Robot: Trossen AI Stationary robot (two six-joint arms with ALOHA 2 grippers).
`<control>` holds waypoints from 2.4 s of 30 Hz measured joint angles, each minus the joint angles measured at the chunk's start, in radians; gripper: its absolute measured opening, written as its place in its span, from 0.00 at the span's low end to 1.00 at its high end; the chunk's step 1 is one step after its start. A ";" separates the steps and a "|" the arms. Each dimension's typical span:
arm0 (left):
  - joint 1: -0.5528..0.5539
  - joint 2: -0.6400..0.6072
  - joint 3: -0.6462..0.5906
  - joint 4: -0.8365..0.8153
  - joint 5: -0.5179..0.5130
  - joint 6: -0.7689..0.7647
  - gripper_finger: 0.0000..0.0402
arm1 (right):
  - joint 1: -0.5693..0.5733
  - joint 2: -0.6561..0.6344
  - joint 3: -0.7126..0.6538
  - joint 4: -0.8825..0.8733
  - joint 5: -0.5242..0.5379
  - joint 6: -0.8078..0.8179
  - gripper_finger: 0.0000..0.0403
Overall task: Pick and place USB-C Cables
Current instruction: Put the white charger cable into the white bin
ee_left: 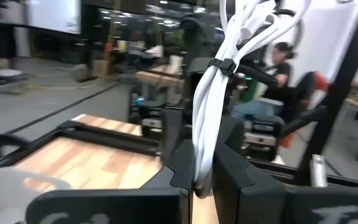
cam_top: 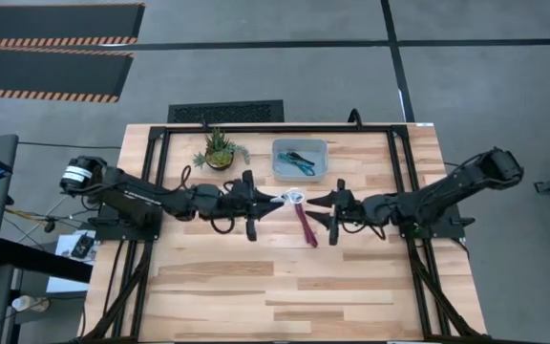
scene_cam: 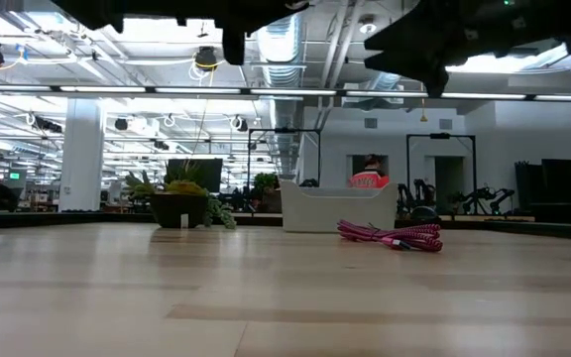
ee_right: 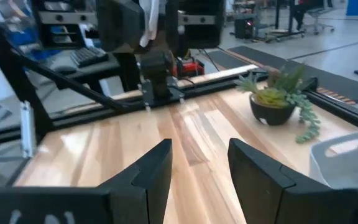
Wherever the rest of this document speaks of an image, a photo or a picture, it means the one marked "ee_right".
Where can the silver aluminium bracket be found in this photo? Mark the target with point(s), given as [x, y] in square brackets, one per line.
[28, 130]

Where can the white plastic bin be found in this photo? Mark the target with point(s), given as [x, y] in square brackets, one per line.
[331, 174]

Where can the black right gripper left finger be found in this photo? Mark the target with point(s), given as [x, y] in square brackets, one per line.
[145, 193]

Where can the black computer tower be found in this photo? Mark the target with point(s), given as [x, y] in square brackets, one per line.
[244, 26]

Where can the black keyboard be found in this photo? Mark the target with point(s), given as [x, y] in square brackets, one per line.
[89, 56]

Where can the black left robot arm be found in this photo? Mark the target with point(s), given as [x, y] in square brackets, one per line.
[157, 81]

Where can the person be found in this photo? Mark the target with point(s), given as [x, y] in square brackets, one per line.
[22, 37]

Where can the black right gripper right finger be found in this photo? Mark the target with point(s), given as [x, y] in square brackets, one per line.
[259, 193]

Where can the succulent plant in black bowl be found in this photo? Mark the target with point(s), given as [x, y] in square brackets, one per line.
[270, 115]

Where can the office chair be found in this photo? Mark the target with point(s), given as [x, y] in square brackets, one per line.
[319, 15]

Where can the black floor mat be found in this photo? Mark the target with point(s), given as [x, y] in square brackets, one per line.
[331, 81]

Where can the red device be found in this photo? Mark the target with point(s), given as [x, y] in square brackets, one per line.
[190, 68]

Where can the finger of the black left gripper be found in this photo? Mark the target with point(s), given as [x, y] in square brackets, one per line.
[120, 25]

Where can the black desk stand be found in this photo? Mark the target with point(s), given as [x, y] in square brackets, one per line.
[283, 31]

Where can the gray desk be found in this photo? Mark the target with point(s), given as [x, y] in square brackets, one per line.
[82, 70]

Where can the blue box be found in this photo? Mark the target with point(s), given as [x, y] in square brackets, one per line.
[356, 7]

